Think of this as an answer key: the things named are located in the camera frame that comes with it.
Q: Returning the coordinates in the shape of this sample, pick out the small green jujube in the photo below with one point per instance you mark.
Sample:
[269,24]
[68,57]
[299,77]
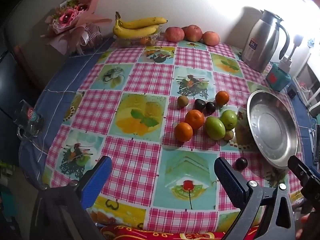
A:
[228,119]

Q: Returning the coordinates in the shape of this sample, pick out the red apple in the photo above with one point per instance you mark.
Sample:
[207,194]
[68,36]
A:
[193,33]
[210,38]
[174,33]

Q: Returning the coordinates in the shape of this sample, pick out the brown longan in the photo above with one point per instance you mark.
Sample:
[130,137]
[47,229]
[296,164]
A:
[182,101]
[228,135]

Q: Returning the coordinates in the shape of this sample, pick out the red gold patterned cloth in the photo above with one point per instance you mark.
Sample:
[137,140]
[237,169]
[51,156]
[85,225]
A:
[140,233]

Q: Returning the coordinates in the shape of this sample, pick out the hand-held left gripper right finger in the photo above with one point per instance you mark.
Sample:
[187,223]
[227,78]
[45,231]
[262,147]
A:
[227,180]

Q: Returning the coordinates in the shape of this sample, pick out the large green jujube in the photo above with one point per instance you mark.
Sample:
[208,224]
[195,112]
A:
[215,127]

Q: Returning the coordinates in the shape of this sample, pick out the black power adapter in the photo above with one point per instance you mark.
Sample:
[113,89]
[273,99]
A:
[291,90]

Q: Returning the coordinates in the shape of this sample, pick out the clear plastic fruit container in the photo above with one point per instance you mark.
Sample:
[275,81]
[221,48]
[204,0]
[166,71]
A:
[140,41]

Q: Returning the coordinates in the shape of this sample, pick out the teal toy box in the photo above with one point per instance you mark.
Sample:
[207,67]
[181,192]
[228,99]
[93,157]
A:
[277,78]

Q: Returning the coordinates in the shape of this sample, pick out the yellow banana bunch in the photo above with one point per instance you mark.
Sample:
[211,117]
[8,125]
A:
[135,31]

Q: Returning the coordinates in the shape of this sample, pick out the white chair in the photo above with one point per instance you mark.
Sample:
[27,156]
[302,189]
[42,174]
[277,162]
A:
[310,93]

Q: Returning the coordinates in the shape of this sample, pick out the stainless steel plate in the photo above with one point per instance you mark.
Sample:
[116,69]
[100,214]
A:
[272,130]

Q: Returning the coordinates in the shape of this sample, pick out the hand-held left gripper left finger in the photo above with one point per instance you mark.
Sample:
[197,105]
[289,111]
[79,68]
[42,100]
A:
[97,180]

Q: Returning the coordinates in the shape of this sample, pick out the pink flower bouquet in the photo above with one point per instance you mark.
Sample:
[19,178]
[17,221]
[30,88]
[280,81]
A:
[67,17]

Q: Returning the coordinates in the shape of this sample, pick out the stainless steel thermos jug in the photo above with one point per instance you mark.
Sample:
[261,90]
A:
[262,40]

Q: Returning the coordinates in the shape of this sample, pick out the dark purple plum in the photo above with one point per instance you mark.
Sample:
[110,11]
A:
[241,163]
[200,104]
[210,107]

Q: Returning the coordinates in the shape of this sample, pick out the orange tangerine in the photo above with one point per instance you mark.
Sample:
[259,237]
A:
[194,119]
[222,98]
[183,131]

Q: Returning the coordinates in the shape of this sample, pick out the glass mug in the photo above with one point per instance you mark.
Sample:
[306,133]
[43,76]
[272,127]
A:
[30,120]

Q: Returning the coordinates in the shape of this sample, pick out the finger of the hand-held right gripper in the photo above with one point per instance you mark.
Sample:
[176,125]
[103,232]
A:
[296,166]

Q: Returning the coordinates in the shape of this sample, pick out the pink checked fruit-print tablecloth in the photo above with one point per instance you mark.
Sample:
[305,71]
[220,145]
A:
[140,160]

